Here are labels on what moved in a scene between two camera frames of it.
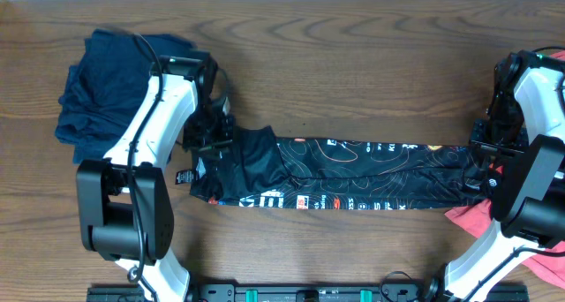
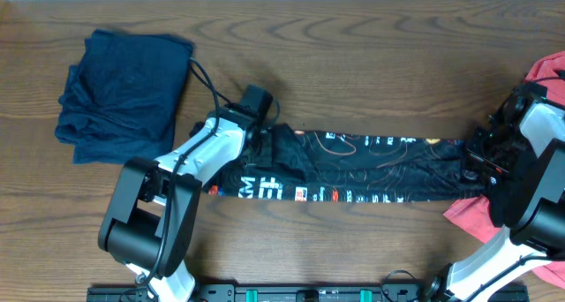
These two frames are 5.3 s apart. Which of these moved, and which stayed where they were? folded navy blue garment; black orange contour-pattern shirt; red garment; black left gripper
Moved: black orange contour-pattern shirt; black left gripper
Stayed: red garment; folded navy blue garment
